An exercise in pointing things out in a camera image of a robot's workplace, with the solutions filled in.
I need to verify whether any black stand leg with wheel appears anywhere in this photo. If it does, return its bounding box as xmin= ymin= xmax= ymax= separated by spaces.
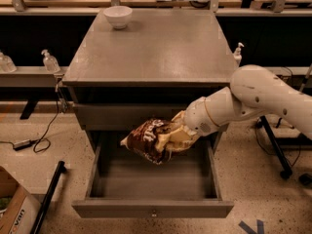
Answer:
xmin=260 ymin=116 xmax=293 ymax=180

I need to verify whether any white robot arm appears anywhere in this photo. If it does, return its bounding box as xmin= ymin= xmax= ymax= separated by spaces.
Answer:
xmin=156 ymin=65 xmax=312 ymax=152

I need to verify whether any black metal bar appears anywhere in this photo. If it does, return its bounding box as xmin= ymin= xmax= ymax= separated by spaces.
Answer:
xmin=30 ymin=161 xmax=66 ymax=234

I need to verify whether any grey wooden drawer cabinet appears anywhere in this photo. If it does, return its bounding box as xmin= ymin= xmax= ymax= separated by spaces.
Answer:
xmin=62 ymin=9 xmax=237 ymax=146

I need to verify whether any cardboard box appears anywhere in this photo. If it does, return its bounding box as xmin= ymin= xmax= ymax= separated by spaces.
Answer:
xmin=0 ymin=167 xmax=41 ymax=234

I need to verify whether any open grey middle drawer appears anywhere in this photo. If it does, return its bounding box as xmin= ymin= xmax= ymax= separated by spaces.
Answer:
xmin=72 ymin=132 xmax=234 ymax=218

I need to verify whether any black power adapter with cable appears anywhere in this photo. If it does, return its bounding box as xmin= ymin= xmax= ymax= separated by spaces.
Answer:
xmin=0 ymin=81 xmax=68 ymax=153

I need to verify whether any brown chip bag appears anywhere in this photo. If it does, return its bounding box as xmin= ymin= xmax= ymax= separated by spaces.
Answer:
xmin=120 ymin=118 xmax=179 ymax=165

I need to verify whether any clear glass jar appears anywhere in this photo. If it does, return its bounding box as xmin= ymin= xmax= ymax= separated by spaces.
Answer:
xmin=0 ymin=52 xmax=17 ymax=73

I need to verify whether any white ceramic bowl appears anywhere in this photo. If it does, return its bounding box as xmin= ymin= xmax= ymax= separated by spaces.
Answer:
xmin=103 ymin=6 xmax=133 ymax=29

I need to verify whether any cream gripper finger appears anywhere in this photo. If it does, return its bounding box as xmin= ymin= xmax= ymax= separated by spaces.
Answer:
xmin=172 ymin=110 xmax=185 ymax=126
xmin=155 ymin=126 xmax=199 ymax=152

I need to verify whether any clear pump bottle left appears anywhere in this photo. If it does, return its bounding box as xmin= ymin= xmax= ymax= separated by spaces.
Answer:
xmin=41 ymin=49 xmax=60 ymax=73

